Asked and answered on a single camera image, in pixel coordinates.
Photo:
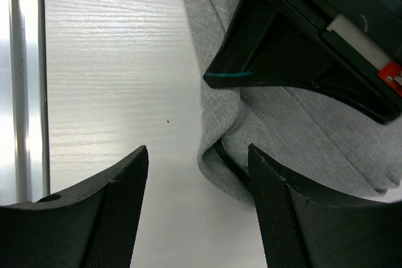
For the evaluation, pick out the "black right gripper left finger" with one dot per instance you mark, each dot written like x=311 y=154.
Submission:
x=91 y=224

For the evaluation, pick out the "aluminium front rail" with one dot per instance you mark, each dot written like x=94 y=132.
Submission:
x=25 y=163

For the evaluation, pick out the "grey cloth napkin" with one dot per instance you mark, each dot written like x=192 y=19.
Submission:
x=317 y=136

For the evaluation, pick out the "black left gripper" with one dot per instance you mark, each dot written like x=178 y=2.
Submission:
x=349 y=50

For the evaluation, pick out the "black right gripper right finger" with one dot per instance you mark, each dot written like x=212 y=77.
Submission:
x=306 y=224

